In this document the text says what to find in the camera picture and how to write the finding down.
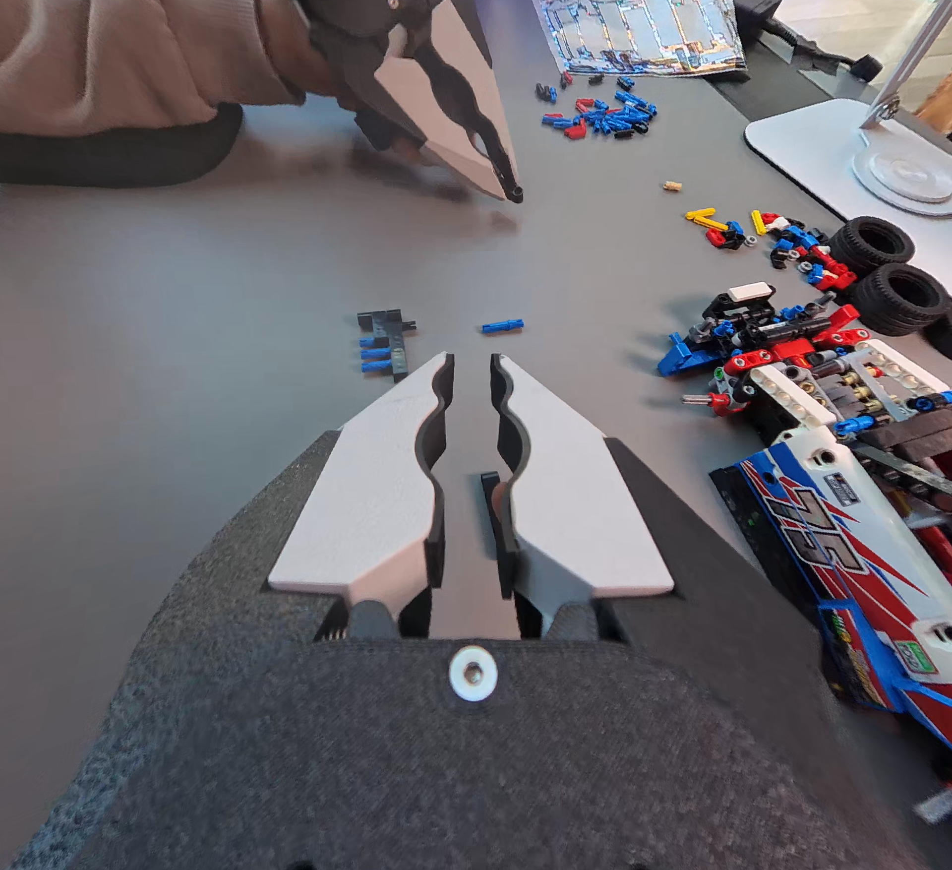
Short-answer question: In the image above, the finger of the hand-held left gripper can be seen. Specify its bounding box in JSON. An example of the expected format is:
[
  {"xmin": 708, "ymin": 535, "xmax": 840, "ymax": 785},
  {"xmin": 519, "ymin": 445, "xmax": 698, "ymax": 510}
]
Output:
[
  {"xmin": 426, "ymin": 0, "xmax": 522, "ymax": 195},
  {"xmin": 373, "ymin": 56, "xmax": 514, "ymax": 205}
]

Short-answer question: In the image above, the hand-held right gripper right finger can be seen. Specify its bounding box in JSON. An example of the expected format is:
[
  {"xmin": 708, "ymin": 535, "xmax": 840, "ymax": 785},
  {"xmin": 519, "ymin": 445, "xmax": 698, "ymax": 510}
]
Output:
[{"xmin": 489, "ymin": 353, "xmax": 677, "ymax": 627}]

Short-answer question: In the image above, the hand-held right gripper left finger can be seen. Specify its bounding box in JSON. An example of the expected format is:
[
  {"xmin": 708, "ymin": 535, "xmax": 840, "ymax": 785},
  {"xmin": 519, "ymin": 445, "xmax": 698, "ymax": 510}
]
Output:
[{"xmin": 268, "ymin": 351, "xmax": 456, "ymax": 623}]

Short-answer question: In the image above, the black beam with blue pins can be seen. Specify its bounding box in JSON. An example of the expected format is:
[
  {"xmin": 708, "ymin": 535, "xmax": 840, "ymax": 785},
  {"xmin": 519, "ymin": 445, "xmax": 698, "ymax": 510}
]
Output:
[{"xmin": 356, "ymin": 309, "xmax": 418, "ymax": 384}]

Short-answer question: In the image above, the person's left forearm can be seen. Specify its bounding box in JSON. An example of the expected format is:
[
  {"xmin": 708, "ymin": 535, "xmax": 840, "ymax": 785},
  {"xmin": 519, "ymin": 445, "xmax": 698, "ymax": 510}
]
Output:
[{"xmin": 0, "ymin": 0, "xmax": 328, "ymax": 136}]

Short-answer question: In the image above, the grey desk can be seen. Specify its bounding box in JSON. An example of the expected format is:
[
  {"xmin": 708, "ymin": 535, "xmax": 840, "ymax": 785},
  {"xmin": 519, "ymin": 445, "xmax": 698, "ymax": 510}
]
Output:
[{"xmin": 0, "ymin": 0, "xmax": 952, "ymax": 870}]

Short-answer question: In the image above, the person's left hand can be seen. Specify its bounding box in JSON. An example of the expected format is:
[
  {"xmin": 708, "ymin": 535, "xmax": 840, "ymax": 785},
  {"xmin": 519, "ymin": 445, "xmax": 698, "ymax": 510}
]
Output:
[{"xmin": 275, "ymin": 0, "xmax": 345, "ymax": 99}]

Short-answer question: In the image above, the pile of blue red pins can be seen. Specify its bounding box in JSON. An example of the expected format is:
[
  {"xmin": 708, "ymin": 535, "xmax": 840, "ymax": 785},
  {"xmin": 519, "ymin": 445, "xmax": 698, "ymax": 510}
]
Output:
[{"xmin": 534, "ymin": 77, "xmax": 660, "ymax": 141}]

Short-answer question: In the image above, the silver sticker sheet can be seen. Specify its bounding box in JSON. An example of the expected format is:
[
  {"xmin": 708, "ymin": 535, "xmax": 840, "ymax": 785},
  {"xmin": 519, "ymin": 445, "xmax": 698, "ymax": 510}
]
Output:
[{"xmin": 533, "ymin": 0, "xmax": 749, "ymax": 77}]

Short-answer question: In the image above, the toy brick race car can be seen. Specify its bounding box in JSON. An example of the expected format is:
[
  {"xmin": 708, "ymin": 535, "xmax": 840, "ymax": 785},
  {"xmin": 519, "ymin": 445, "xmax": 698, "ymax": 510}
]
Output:
[{"xmin": 656, "ymin": 281, "xmax": 952, "ymax": 752}]

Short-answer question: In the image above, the black chair armrest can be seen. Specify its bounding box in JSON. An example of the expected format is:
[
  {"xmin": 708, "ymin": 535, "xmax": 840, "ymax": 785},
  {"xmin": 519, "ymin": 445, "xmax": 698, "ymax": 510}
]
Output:
[{"xmin": 0, "ymin": 102, "xmax": 245, "ymax": 188}]

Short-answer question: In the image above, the pile of mixed coloured pieces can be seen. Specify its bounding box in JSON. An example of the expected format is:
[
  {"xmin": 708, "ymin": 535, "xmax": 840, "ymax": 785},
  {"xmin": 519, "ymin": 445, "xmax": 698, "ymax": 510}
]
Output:
[{"xmin": 683, "ymin": 205, "xmax": 858, "ymax": 291}]

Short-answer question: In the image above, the wooden table leg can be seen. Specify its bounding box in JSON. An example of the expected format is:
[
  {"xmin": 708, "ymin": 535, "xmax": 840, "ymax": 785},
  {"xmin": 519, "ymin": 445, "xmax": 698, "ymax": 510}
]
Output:
[{"xmin": 916, "ymin": 74, "xmax": 952, "ymax": 136}]

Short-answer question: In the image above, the black cable with plug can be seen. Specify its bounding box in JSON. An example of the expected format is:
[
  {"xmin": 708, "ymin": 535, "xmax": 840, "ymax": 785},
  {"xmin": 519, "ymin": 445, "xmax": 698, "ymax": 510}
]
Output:
[{"xmin": 717, "ymin": 0, "xmax": 885, "ymax": 82}]

